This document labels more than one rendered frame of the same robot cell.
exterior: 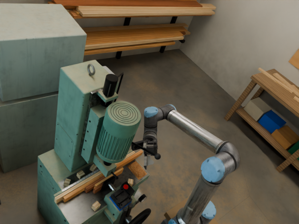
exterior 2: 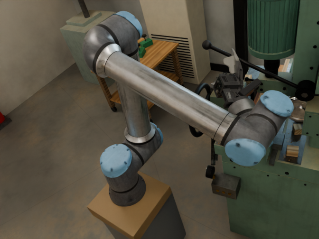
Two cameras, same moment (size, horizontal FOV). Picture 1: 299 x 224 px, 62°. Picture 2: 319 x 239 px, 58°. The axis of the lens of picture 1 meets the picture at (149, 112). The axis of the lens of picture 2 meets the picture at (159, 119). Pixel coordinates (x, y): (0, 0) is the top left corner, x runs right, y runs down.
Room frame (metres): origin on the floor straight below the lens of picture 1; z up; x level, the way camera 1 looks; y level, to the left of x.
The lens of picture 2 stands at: (1.85, -0.24, 1.81)
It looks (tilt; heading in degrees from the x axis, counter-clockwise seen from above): 41 degrees down; 188
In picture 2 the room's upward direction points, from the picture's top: 17 degrees counter-clockwise
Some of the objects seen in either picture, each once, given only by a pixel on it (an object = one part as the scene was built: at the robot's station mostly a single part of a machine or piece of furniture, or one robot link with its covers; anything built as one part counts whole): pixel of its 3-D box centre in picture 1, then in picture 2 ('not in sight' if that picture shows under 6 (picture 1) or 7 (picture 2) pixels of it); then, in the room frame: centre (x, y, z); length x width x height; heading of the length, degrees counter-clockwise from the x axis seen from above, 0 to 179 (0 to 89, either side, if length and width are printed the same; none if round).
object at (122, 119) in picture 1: (117, 133); (274, 8); (0.87, 0.11, 1.35); 0.18 x 0.18 x 0.31
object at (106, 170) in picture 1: (104, 164); (276, 84); (0.88, 0.13, 1.03); 0.14 x 0.07 x 0.09; 60
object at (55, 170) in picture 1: (88, 174); (296, 133); (0.93, 0.22, 0.76); 0.57 x 0.45 x 0.09; 60
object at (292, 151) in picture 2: not in sight; (292, 151); (1.07, 0.14, 0.82); 0.04 x 0.03 x 0.03; 66
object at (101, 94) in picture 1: (108, 90); not in sight; (0.94, 0.23, 1.53); 0.08 x 0.08 x 0.17; 60
